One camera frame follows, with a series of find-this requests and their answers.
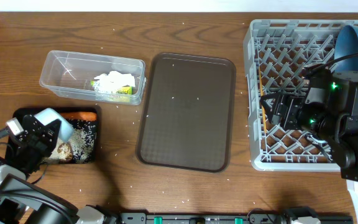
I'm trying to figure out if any wooden chopstick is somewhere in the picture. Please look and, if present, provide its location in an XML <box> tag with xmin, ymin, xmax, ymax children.
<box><xmin>258</xmin><ymin>70</ymin><xmax>267</xmax><ymax>133</ymax></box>

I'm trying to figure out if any brown food scrap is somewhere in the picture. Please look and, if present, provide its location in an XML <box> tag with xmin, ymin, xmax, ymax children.
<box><xmin>57</xmin><ymin>142</ymin><xmax>73</xmax><ymax>162</ymax></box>

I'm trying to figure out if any light blue rice bowl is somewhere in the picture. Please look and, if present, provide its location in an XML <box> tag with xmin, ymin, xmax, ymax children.
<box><xmin>33</xmin><ymin>107</ymin><xmax>75</xmax><ymax>144</ymax></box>

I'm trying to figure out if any orange carrot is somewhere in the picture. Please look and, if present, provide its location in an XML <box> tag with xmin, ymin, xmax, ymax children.
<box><xmin>60</xmin><ymin>111</ymin><xmax>97</xmax><ymax>121</ymax></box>

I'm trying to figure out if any blue plate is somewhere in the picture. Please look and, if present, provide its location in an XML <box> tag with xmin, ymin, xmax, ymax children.
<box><xmin>334</xmin><ymin>26</ymin><xmax>358</xmax><ymax>72</ymax></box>

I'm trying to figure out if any white tissue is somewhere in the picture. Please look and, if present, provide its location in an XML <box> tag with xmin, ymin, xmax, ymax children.
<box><xmin>91</xmin><ymin>71</ymin><xmax>135</xmax><ymax>93</ymax></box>

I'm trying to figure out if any green snack wrapper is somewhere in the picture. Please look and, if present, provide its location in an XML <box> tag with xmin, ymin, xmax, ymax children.
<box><xmin>91</xmin><ymin>80</ymin><xmax>132</xmax><ymax>95</ymax></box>

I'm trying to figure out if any light blue cup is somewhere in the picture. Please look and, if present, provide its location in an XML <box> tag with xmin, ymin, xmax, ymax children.
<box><xmin>308</xmin><ymin>134</ymin><xmax>327</xmax><ymax>144</ymax></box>

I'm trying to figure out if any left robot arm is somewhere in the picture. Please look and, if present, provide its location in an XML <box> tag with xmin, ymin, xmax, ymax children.
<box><xmin>0</xmin><ymin>108</ymin><xmax>79</xmax><ymax>223</ymax></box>

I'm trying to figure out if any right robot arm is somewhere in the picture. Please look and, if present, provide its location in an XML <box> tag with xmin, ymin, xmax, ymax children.
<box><xmin>260</xmin><ymin>69</ymin><xmax>358</xmax><ymax>221</ymax></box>

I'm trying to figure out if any grey dishwasher rack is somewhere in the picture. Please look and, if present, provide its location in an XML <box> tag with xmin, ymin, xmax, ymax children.
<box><xmin>243</xmin><ymin>19</ymin><xmax>358</xmax><ymax>172</ymax></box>

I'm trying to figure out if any black tray bin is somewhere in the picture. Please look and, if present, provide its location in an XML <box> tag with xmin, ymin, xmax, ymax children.
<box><xmin>4</xmin><ymin>107</ymin><xmax>101</xmax><ymax>166</ymax></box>

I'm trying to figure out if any white spilled rice pile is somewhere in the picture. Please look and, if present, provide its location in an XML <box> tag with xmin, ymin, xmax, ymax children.
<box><xmin>42</xmin><ymin>119</ymin><xmax>98</xmax><ymax>164</ymax></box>

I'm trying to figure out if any brown serving tray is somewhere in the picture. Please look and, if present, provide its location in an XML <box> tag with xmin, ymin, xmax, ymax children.
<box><xmin>135</xmin><ymin>53</ymin><xmax>236</xmax><ymax>173</ymax></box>

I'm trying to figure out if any clear plastic bin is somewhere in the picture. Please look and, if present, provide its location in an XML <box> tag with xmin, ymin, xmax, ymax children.
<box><xmin>39</xmin><ymin>50</ymin><xmax>146</xmax><ymax>105</ymax></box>

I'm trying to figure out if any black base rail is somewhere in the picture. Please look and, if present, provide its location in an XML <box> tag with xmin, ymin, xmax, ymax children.
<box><xmin>76</xmin><ymin>204</ymin><xmax>354</xmax><ymax>224</ymax></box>

